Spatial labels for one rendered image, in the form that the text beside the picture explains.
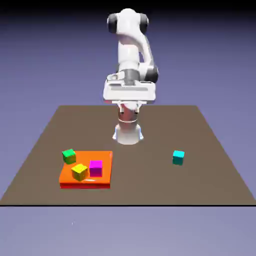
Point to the small green cube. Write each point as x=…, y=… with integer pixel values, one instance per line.
x=69, y=156

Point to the small magenta cube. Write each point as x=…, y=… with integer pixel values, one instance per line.
x=96, y=168

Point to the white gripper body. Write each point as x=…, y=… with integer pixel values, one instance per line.
x=128, y=92

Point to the small cyan cube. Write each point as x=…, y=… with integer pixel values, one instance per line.
x=178, y=157

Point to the large orange box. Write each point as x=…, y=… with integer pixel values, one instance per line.
x=86, y=172

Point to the small yellow cube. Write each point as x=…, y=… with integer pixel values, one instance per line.
x=79, y=172

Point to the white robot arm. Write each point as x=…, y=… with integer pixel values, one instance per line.
x=128, y=40

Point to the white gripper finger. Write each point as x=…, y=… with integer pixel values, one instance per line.
x=121, y=108
x=136, y=108

